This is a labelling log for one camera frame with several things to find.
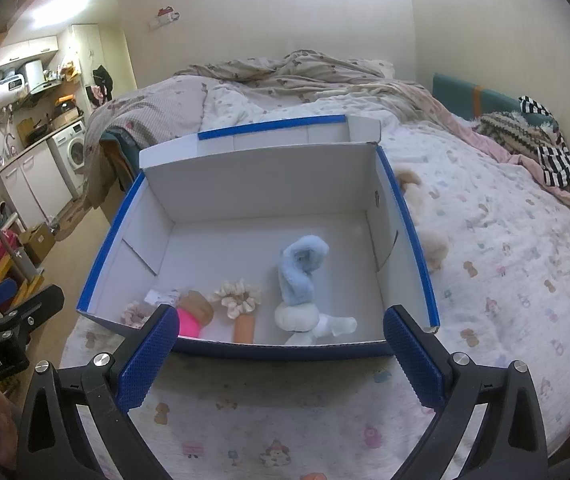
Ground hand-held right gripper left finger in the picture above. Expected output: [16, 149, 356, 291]
[15, 304, 180, 480]

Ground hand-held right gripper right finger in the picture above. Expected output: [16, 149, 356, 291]
[382, 304, 550, 480]

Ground pink scrunchie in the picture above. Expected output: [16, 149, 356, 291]
[120, 301, 158, 330]

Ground pink soft toy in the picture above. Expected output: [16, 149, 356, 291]
[177, 307, 203, 339]

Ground white patterned cloth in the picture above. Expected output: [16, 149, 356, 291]
[145, 288, 182, 307]

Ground brown soft toy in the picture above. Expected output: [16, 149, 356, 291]
[177, 290, 214, 328]

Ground orange cloth roll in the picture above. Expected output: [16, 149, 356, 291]
[232, 314, 256, 344]

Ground cream scrunchie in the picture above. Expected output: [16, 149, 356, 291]
[213, 280, 263, 320]

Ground white sock ball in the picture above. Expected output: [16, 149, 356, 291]
[273, 302, 322, 333]

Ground blue fluffy sock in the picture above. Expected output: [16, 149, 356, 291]
[277, 235, 330, 307]

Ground white cardboard box blue tape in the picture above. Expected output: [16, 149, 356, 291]
[76, 115, 440, 361]

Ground cardboard box on floor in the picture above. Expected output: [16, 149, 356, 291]
[20, 223, 56, 263]

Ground bed with printed sheet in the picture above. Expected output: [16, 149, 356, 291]
[60, 75, 570, 480]

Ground brown doormat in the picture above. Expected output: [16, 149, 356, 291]
[57, 200, 90, 233]

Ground beige plush toy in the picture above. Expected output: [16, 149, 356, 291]
[417, 227, 450, 273]
[395, 167, 423, 196]

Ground white floor cabinet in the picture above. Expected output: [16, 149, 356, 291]
[0, 147, 73, 231]

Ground white washing machine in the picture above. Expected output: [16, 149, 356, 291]
[47, 121, 88, 196]

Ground chair draped with clothes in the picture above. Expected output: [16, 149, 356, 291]
[100, 127, 136, 191]

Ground white water heater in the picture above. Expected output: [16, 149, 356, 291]
[0, 74, 28, 120]

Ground white kitchen appliance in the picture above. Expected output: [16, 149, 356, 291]
[17, 59, 46, 96]

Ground dark hanging clothes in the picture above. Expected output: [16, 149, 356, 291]
[91, 65, 114, 106]

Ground crochet blanket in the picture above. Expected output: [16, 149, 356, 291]
[475, 111, 546, 153]

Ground black white striped cloth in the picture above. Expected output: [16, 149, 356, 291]
[519, 96, 570, 191]

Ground pink blanket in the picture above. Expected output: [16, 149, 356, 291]
[405, 80, 570, 231]

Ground teal headboard pad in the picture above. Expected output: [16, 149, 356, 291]
[432, 73, 560, 126]

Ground beige rumpled quilt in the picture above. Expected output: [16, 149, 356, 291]
[85, 50, 416, 206]

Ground white wall cabinet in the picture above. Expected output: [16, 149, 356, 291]
[0, 35, 60, 66]

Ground red wall decoration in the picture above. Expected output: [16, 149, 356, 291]
[149, 6, 182, 28]

